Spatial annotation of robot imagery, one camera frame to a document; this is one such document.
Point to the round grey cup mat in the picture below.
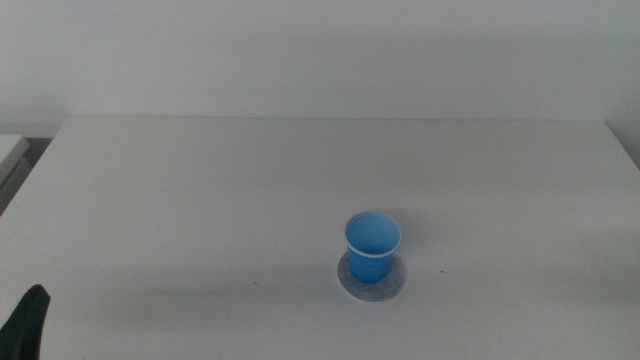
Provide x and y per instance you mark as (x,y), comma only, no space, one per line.
(395,285)

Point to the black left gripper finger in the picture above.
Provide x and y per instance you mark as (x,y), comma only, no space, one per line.
(25,325)

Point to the blue plastic cup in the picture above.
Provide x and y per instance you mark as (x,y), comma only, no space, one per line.
(371,262)

